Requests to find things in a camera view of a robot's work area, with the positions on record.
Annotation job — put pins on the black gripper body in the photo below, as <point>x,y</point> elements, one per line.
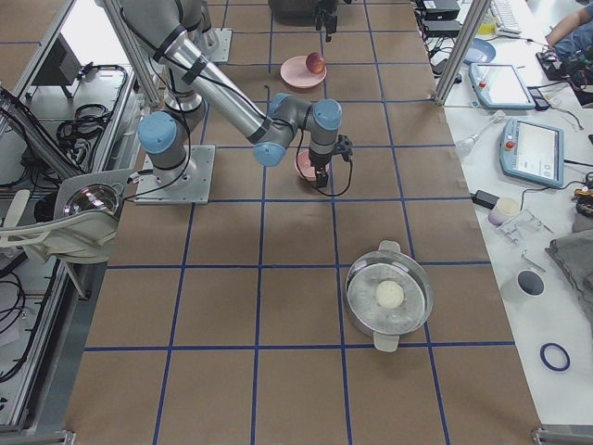
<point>327,10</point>
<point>319,163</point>

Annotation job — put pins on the small pink bowl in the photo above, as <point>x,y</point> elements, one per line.
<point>302,163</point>

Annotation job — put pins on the red apple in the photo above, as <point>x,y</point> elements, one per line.
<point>315,63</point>

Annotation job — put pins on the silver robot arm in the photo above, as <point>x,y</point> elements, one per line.
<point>169,32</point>

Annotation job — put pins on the pink plate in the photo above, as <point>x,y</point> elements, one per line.
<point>294,73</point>

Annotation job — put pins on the light blue plate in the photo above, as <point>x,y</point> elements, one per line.
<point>480,51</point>

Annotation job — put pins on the steel bowl on chair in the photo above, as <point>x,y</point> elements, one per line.
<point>93,197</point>

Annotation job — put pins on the dark grey rice cooker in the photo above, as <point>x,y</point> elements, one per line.
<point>293,9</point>

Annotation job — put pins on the steel steamer pot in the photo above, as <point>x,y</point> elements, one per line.
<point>386,326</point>

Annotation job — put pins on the white steamed bun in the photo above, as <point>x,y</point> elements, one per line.
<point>389,294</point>

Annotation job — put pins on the black power adapter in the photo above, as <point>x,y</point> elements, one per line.
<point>484,199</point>

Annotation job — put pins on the far blue teach pendant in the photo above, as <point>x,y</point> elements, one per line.
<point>500,86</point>

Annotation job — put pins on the blue teach pendant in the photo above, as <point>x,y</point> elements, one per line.
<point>500,86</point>
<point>532,152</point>

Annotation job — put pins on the purple white cup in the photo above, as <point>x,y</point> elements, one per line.
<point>504,209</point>

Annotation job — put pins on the near blue teach pendant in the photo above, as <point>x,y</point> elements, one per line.
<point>532,152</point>

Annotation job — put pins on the grey cloth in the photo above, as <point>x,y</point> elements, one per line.
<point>573,254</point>

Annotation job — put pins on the aluminium frame post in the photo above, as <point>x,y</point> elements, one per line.
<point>469,28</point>

